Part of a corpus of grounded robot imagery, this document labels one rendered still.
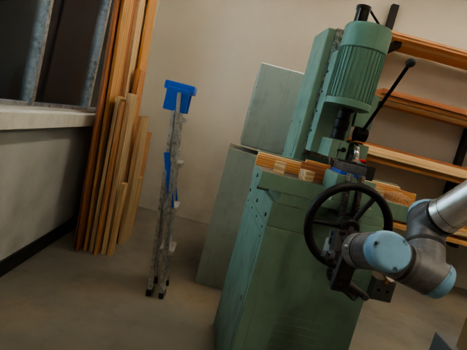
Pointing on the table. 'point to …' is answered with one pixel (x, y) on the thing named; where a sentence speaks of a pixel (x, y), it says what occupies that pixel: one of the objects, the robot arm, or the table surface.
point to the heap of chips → (397, 198)
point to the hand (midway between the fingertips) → (325, 256)
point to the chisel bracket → (329, 145)
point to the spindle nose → (341, 123)
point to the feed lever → (360, 134)
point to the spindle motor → (358, 66)
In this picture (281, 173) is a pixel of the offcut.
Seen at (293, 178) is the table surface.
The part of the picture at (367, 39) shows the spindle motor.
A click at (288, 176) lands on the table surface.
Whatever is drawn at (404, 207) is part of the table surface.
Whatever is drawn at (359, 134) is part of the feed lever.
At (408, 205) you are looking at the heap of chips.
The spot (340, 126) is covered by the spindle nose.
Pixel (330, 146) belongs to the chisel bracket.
